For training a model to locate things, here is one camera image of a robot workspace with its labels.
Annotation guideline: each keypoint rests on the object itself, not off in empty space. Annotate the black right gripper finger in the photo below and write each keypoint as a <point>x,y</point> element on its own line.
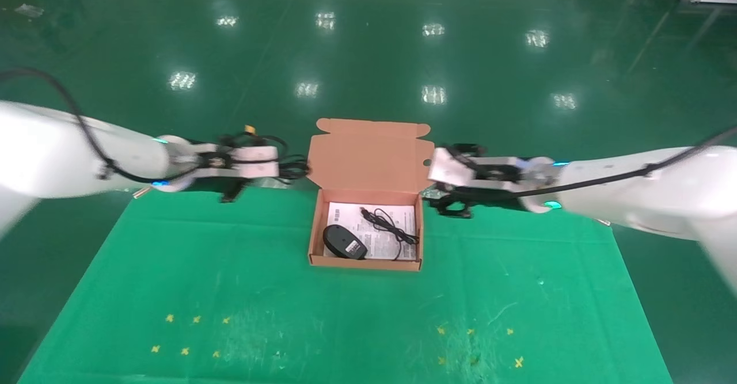
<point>458,211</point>
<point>437,195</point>

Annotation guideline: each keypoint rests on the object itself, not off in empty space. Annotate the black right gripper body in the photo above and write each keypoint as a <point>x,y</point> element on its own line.
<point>495,198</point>

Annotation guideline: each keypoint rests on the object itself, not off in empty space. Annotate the clear plastic scrap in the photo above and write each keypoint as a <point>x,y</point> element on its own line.
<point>29,10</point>

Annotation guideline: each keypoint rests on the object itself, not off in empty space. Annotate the brown cardboard box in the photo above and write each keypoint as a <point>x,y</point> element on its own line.
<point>368,154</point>

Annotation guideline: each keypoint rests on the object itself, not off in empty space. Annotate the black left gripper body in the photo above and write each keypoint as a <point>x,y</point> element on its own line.
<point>230,181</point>

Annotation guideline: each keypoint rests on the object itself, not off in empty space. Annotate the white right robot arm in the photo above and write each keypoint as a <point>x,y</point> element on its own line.
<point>645,194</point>

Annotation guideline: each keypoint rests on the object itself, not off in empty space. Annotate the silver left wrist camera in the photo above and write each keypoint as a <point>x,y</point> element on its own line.
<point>253,160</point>

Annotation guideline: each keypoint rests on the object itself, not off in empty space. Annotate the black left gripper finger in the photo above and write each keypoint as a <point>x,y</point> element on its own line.
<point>235,194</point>

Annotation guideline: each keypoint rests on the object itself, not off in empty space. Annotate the silver metal binder clip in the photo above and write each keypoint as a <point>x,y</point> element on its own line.
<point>140,193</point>
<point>603,222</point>

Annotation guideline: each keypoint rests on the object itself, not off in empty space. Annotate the white printed paper sheet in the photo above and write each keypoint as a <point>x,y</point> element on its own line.
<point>403,225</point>

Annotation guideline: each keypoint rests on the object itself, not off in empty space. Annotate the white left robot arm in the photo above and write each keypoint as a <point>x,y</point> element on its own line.
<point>57,154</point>

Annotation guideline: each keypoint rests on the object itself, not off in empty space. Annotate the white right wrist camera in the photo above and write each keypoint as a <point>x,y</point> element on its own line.
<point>452,168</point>

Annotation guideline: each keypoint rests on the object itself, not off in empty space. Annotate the green table cloth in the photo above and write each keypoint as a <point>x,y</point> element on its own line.
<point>230,280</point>

